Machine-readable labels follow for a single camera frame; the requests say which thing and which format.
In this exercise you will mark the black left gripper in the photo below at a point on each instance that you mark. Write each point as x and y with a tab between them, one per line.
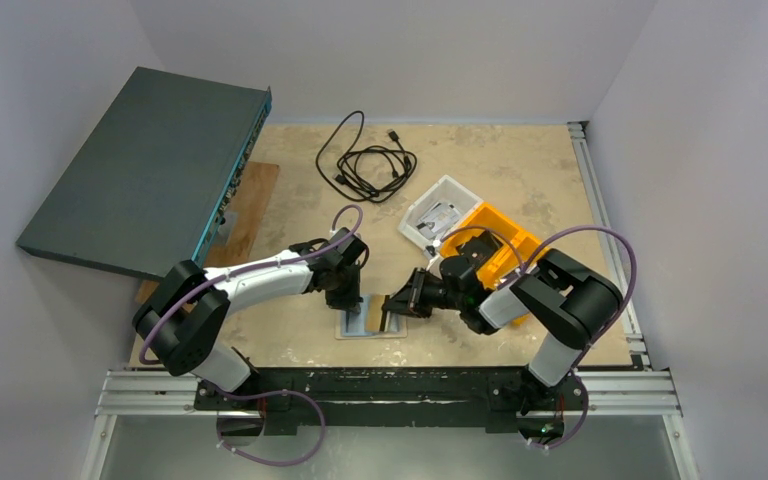
345	297

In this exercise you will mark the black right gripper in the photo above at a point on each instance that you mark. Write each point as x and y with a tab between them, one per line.
409	299

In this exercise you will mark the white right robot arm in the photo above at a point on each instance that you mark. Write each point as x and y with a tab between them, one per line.
571	301

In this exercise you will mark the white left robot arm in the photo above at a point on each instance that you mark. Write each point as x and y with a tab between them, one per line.
181	320

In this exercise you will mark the black part in orange bin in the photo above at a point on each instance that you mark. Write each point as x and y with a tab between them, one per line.
478	251

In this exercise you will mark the papers in white bin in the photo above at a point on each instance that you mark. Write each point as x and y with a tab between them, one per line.
438	219

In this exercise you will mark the white plastic bin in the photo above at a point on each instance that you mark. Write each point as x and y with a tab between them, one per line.
447	190

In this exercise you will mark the orange plastic bin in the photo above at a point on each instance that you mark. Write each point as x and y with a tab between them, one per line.
487	222

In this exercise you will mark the brown wooden board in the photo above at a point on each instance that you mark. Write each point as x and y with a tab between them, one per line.
244	215

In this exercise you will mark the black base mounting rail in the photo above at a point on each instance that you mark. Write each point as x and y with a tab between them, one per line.
496	399

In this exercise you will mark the dark grey network switch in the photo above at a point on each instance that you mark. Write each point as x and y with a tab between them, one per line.
149	186

